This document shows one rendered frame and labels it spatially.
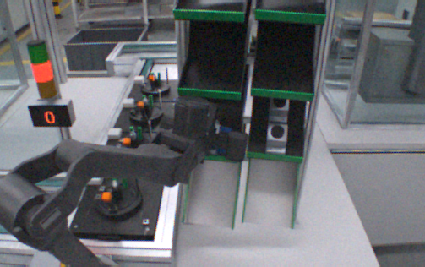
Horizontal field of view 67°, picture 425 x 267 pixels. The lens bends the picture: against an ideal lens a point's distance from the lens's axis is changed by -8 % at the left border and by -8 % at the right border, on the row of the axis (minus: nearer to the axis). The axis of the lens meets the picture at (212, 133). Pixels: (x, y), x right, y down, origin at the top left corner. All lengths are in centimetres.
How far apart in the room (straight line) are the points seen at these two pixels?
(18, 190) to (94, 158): 9
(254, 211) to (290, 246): 19
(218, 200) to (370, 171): 94
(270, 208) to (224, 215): 12
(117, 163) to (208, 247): 63
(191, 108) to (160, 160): 10
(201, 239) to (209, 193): 19
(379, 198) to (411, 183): 17
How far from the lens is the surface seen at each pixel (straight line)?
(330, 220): 116
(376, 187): 178
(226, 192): 92
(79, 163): 40
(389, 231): 207
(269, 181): 93
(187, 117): 57
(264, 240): 107
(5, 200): 39
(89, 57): 290
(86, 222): 101
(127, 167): 48
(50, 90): 101
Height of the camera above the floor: 167
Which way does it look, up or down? 33 degrees down
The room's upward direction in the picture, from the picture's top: straight up
